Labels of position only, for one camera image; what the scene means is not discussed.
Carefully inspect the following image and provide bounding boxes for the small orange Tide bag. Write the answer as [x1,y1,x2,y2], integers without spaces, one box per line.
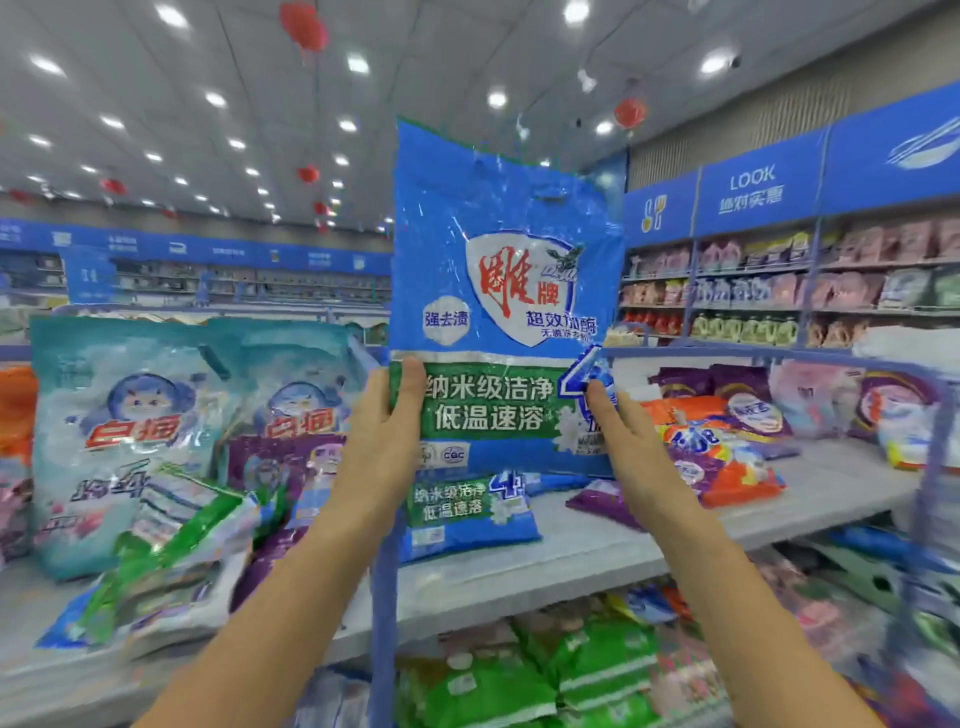
[0,367,38,459]

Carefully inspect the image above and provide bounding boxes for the hanging red lanterns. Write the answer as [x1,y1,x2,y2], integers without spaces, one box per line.
[7,0,650,227]

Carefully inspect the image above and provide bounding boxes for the ceiling spotlights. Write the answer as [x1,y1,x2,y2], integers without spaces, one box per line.
[22,0,737,174]

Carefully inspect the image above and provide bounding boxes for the pile of pink detergent bags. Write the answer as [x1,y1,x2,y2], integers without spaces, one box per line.
[645,627,740,725]

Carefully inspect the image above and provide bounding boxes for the blue sign with utensil icons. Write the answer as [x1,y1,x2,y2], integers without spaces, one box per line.
[622,169,701,251]

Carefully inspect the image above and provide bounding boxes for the blue sign with bowl icon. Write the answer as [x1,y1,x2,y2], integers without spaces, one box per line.
[822,82,960,221]

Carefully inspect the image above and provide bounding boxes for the blue sign white lettering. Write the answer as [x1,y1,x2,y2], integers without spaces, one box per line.
[694,127,830,240]

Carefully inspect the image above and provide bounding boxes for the teal Baimao bag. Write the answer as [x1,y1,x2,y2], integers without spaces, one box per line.
[210,322,365,452]

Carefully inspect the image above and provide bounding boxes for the clear green-print detergent bag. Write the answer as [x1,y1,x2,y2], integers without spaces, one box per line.
[37,465,264,662]

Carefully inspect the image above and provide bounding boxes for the person's left hand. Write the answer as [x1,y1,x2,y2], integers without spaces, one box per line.
[322,355,431,536]

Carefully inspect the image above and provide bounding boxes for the white washing powder bags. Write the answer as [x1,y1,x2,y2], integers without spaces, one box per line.
[855,327,960,429]

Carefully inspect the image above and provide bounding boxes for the purple detergent bag gold oval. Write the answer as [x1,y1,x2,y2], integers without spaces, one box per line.
[709,364,797,446]
[652,367,716,401]

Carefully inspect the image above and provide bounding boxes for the purple detergent bag white label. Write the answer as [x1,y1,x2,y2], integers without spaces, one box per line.
[225,435,350,609]
[567,477,647,531]

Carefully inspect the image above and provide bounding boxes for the person's right forearm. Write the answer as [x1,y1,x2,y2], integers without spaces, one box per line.
[637,502,887,728]

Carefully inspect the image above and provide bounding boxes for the blue aisle sign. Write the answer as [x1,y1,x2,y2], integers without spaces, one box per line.
[63,244,119,306]

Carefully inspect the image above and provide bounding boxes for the blue wall sign band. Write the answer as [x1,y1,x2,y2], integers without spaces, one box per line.
[0,217,395,281]

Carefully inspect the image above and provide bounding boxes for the far wall racks with goods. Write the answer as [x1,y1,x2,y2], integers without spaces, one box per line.
[0,247,392,320]

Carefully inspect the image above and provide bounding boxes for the pink purple detergent bag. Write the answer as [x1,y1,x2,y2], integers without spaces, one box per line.
[0,450,35,566]

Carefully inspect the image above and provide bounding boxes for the person's right hand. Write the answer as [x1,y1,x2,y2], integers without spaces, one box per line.
[585,375,699,531]

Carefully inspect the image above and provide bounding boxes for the wall rack with pink goods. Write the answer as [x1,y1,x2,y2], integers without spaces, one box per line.
[607,210,960,356]

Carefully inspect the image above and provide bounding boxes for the grey shelf with blue frame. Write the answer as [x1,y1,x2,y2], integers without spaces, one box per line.
[0,300,960,728]

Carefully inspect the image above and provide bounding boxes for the large orange detergent bag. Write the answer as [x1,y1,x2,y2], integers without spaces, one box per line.
[642,393,789,512]

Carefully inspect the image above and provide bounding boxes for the panda green detergent bag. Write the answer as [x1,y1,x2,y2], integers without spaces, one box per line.
[750,525,960,728]

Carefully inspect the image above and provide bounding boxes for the stack of green bags below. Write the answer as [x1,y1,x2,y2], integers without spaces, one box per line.
[397,615,662,728]

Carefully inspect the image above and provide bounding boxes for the blue detergent bag green band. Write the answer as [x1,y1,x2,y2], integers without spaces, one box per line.
[402,469,545,567]
[390,120,629,482]

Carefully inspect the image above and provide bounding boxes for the person's left forearm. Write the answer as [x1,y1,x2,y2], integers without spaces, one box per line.
[135,510,392,728]

